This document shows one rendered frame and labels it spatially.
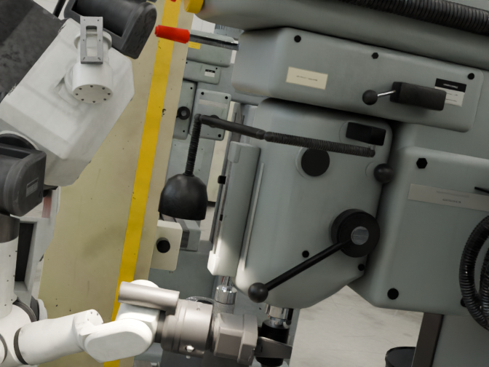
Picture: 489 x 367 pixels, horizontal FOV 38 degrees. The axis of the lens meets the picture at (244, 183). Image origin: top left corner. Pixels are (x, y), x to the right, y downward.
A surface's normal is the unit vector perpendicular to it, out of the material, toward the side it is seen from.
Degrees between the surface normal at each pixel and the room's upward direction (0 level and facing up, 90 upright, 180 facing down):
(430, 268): 90
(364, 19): 90
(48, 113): 58
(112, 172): 90
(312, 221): 90
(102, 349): 115
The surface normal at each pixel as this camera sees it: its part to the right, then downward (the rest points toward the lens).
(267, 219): -0.57, 0.00
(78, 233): 0.26, 0.18
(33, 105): 0.47, -0.36
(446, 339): -0.95, -0.14
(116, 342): -0.07, 0.54
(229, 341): 0.00, 0.13
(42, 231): 0.46, 0.03
